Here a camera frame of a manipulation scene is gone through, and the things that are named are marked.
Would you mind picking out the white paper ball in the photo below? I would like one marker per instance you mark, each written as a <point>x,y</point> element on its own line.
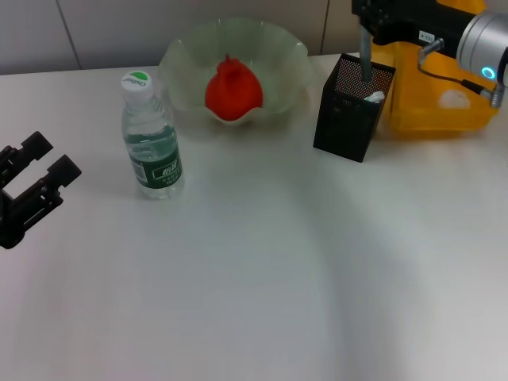
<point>454,100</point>

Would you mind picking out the clear plastic water bottle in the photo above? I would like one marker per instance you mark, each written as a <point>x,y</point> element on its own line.
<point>155,119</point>

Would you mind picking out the orange fruit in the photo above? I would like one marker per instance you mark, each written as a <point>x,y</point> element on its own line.
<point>234,91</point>

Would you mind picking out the silver marker pen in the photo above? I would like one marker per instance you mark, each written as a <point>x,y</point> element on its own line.
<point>366,59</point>

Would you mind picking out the yellow plastic storage bin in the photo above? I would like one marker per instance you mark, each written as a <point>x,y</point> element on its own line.
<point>416,99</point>

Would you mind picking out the black mesh pen holder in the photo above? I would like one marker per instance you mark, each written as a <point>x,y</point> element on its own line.
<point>341,127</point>

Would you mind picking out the green glass fruit bowl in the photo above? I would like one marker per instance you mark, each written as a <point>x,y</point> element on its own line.
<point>278,59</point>

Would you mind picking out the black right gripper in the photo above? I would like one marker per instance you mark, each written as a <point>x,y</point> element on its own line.
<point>420,21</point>

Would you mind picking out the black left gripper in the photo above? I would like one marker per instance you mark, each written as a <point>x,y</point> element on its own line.
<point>10,222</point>

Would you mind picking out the mint green pen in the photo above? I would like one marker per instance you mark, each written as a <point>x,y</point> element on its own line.
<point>375,97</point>

